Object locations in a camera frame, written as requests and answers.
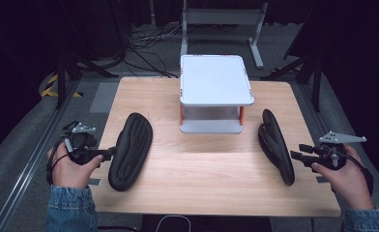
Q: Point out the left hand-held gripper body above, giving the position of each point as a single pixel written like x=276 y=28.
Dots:
x=81 y=151

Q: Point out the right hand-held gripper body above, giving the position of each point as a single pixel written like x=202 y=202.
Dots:
x=332 y=158

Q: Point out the black slipper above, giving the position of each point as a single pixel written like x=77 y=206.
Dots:
x=132 y=151
x=276 y=148

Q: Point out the white two-tier shoe rack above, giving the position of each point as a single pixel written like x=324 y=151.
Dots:
x=215 y=80

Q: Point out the person's left hand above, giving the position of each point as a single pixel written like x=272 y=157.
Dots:
x=70 y=174

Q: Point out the person's right hand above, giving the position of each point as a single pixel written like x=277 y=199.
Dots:
x=352 y=187

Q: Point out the black tripod stand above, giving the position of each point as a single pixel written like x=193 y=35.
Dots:
x=316 y=83
x=61 y=80

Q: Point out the yellow black hazard tape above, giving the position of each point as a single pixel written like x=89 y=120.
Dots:
x=50 y=93

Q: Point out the metal floor rail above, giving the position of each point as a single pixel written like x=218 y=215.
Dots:
x=33 y=154

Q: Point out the grey metal stand frame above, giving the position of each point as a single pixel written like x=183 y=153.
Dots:
x=223 y=16

